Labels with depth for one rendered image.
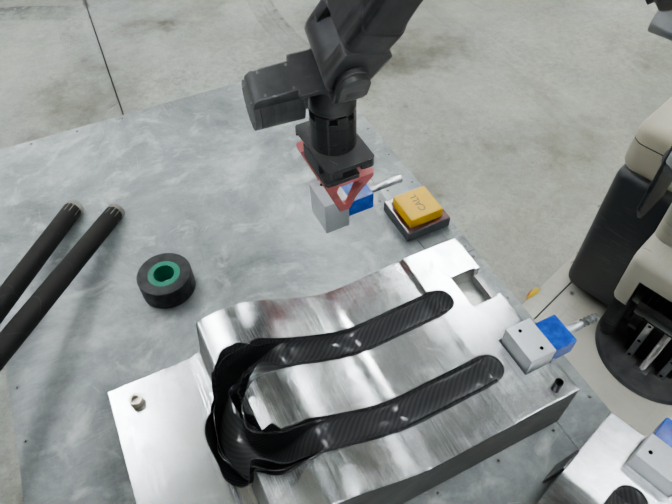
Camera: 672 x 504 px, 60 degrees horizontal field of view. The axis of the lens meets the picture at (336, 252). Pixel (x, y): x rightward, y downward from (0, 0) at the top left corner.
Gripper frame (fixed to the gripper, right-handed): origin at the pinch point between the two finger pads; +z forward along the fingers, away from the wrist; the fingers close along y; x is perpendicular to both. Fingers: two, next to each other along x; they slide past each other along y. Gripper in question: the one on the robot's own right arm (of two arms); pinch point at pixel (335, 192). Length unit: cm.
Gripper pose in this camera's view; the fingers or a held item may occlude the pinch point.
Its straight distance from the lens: 80.0
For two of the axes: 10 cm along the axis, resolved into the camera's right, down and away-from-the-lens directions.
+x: 9.0, -3.5, 2.6
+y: 4.4, 6.9, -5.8
